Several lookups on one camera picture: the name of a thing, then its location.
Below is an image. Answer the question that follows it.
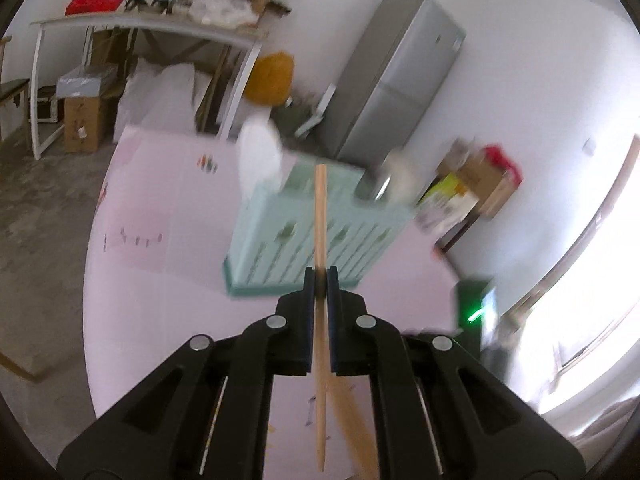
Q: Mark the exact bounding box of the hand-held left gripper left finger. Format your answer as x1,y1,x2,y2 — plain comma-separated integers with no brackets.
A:
57,266,318,480

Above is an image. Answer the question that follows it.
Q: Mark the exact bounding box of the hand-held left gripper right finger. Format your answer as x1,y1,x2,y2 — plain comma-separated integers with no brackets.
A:
325,266,586,480

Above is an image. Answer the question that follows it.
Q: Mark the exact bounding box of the teal star-cutout utensil holder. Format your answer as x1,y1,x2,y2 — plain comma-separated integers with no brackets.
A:
222,155,417,301

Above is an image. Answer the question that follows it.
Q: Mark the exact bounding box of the light bamboo chopstick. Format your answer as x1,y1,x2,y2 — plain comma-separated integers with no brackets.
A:
325,374,382,480
313,165,332,472

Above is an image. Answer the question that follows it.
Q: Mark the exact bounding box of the deep white plastic spoon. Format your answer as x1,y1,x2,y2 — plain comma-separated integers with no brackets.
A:
385,147,418,202

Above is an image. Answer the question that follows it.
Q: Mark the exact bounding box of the white rice paddle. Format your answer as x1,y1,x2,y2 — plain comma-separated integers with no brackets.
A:
235,115,284,197

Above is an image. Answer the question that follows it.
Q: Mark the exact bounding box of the dark wooden stool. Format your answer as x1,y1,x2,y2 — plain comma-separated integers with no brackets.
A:
439,210,482,257

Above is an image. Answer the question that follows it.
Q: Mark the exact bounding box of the yellow and white rice bag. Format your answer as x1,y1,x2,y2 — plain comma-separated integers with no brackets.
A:
417,172,477,234

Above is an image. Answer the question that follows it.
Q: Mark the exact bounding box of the open cardboard box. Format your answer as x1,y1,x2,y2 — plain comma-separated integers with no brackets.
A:
440,140,524,219

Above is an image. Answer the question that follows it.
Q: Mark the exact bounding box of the bright window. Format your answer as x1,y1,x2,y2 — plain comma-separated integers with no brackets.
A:
500,135,640,413

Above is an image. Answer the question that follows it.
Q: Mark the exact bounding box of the small red bag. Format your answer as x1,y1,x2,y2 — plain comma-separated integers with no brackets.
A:
482,145,524,182

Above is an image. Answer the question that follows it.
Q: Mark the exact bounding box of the yellow plastic bag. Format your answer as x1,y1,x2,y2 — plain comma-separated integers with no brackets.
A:
242,52,296,107

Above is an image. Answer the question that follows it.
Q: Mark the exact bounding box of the grey refrigerator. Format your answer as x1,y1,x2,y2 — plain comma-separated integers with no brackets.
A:
320,0,467,177

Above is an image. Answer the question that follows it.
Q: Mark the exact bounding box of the white sack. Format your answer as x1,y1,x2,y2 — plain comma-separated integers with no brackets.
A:
115,57,202,144

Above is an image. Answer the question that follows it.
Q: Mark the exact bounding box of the brown cardboard box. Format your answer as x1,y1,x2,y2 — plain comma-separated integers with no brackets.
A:
64,95,109,154

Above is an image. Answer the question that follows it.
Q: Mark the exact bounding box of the clear plastic bag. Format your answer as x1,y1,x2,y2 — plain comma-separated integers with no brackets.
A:
189,0,261,28

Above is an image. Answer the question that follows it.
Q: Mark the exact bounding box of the grey flat box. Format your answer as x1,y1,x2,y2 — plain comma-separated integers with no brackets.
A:
56,64,119,99

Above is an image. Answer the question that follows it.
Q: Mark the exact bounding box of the white-legged wooden desk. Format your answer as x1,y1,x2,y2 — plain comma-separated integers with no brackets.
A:
30,10,269,161

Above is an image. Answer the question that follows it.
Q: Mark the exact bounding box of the small toaster oven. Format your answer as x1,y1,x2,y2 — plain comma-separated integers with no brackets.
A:
35,87,64,124

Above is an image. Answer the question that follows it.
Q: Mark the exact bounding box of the wooden chair with dark seat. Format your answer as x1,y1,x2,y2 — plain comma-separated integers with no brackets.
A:
0,35,32,133

